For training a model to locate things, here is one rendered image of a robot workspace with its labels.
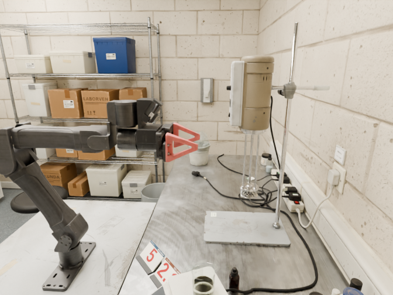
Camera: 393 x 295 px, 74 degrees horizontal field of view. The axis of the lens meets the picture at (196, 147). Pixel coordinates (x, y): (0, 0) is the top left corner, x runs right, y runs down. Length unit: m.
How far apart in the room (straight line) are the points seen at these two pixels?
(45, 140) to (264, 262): 0.72
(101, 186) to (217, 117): 1.48
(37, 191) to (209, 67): 2.34
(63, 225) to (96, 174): 2.15
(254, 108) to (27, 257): 0.86
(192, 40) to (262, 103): 2.13
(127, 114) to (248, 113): 0.38
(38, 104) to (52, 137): 2.38
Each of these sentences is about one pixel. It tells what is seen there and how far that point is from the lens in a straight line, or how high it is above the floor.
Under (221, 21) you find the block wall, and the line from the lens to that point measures 2.92.
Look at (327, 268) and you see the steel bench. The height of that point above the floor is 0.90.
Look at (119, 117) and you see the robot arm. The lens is 0.66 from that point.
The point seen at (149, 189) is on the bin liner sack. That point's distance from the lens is 2.52.
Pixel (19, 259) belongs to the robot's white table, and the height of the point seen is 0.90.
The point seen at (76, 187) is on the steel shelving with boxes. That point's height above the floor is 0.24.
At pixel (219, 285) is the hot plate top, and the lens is 0.70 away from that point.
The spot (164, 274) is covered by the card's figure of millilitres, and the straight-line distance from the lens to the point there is 0.83.
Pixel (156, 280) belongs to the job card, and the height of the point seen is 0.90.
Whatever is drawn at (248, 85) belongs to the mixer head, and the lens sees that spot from 0.83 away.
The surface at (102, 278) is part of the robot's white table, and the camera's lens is 0.89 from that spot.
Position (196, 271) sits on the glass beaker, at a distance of 0.66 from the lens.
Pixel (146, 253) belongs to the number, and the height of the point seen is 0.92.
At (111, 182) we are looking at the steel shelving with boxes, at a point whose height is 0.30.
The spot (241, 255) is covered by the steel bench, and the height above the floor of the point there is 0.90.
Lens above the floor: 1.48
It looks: 17 degrees down
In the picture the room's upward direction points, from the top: straight up
